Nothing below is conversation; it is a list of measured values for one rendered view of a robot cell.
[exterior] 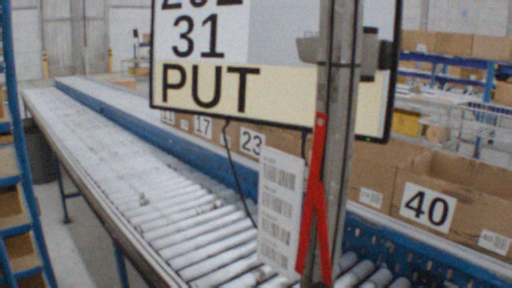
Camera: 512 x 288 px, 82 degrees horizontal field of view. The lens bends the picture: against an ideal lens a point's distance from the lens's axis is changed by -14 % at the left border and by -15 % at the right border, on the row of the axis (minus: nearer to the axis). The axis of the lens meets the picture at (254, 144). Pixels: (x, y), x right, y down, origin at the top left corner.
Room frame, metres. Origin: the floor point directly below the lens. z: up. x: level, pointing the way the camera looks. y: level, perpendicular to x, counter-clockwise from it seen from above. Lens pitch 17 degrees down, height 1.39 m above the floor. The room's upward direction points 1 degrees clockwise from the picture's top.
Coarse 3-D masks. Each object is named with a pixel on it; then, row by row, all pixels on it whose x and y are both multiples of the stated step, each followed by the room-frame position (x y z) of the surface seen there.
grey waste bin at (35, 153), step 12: (24, 120) 3.27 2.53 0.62; (24, 132) 2.90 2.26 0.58; (36, 132) 2.95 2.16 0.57; (36, 144) 2.96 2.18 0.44; (36, 156) 2.95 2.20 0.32; (48, 156) 3.05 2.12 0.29; (36, 168) 2.95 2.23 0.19; (48, 168) 3.03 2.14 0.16; (36, 180) 2.95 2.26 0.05; (48, 180) 3.03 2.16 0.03
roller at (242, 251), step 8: (256, 240) 1.00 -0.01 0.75; (240, 248) 0.95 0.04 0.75; (248, 248) 0.96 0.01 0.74; (256, 248) 0.97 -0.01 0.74; (216, 256) 0.90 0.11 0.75; (224, 256) 0.90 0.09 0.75; (232, 256) 0.91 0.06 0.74; (240, 256) 0.93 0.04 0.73; (200, 264) 0.85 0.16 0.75; (208, 264) 0.86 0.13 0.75; (216, 264) 0.87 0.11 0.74; (224, 264) 0.88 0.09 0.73; (184, 272) 0.81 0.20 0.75; (192, 272) 0.82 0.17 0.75; (200, 272) 0.83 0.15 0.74; (208, 272) 0.84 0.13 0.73; (184, 280) 0.79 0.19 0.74; (192, 280) 0.81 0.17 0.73
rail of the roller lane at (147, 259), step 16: (32, 112) 3.29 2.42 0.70; (48, 128) 2.46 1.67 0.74; (64, 160) 1.84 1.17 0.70; (80, 176) 1.51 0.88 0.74; (96, 192) 1.35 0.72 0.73; (96, 208) 1.31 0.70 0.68; (112, 208) 1.19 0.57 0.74; (112, 224) 1.13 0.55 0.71; (128, 224) 1.07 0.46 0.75; (128, 240) 1.00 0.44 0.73; (144, 256) 0.89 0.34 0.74; (160, 272) 0.81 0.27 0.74
